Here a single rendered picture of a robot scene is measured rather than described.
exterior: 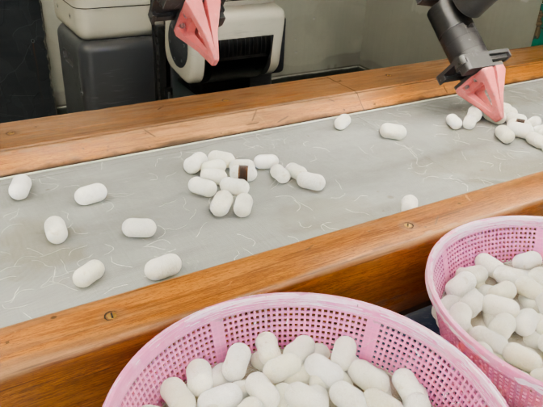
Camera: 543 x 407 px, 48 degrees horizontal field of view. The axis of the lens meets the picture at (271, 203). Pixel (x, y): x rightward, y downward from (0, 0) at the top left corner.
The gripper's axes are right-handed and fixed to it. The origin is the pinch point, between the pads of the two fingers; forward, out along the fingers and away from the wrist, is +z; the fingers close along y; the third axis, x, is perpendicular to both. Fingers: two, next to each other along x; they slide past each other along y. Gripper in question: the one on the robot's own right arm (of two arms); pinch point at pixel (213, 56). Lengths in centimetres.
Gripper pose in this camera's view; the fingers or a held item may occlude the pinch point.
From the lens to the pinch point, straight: 79.3
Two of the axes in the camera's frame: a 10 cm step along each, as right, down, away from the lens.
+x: -3.6, 3.8, 8.6
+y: 8.6, -2.2, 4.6
